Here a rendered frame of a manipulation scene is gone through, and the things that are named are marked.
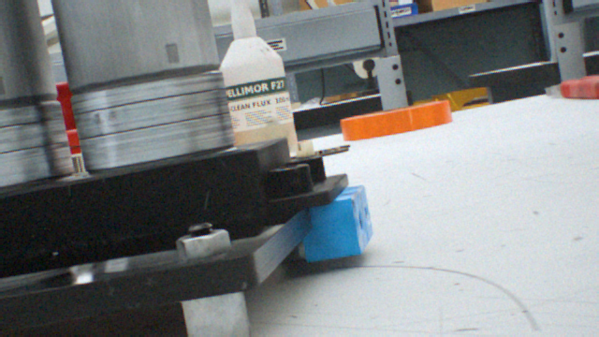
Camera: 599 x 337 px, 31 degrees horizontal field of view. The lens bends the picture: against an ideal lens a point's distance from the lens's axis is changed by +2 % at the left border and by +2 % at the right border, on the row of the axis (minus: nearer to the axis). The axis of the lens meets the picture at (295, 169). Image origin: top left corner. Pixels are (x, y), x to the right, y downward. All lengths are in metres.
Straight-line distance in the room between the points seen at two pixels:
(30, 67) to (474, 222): 0.08
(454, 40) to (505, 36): 0.23
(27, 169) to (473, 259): 0.07
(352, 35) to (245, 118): 2.00
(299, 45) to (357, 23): 0.15
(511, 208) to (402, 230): 0.02
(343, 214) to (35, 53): 0.06
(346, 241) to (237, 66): 0.40
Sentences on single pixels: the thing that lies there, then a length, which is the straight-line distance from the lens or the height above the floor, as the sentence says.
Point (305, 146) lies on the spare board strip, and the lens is 0.47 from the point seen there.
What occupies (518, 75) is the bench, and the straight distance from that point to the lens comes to 2.93.
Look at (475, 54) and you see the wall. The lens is 4.84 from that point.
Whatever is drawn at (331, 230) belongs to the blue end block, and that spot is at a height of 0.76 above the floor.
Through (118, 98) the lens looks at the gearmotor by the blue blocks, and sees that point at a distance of 0.16.
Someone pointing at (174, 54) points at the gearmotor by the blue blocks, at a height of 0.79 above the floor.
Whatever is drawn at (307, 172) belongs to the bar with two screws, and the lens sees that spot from 0.16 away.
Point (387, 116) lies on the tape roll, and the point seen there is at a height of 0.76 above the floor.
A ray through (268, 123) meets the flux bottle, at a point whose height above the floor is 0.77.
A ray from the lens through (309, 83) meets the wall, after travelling 4.67.
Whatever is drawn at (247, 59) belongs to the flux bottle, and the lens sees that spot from 0.55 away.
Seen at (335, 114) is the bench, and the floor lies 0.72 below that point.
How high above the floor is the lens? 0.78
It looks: 4 degrees down
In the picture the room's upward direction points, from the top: 10 degrees counter-clockwise
